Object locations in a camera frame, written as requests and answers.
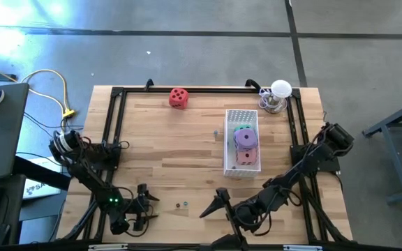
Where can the black aluminium table frame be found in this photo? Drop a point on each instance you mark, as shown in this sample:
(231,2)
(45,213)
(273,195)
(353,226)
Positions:
(222,90)

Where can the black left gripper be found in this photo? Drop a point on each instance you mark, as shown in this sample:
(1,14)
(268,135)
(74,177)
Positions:
(138,212)

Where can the large teal foam die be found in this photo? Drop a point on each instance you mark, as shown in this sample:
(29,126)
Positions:
(243,128)

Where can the large red foam die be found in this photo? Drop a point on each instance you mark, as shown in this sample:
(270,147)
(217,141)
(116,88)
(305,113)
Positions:
(178,102)

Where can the white perforated metal basket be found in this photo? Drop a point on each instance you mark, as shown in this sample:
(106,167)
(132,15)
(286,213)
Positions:
(241,116)

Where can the large purple foam die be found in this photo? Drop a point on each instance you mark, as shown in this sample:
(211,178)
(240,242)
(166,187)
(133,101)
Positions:
(243,143)

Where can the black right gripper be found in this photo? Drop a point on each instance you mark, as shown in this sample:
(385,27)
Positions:
(250,214)

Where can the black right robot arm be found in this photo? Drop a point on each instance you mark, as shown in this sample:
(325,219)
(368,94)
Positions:
(309,160)

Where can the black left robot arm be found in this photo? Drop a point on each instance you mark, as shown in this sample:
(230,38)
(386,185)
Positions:
(86,174)

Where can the large pink foam die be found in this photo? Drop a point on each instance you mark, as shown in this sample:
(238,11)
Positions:
(251,160)

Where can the white printed box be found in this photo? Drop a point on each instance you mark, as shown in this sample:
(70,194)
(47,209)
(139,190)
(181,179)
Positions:
(40,190)

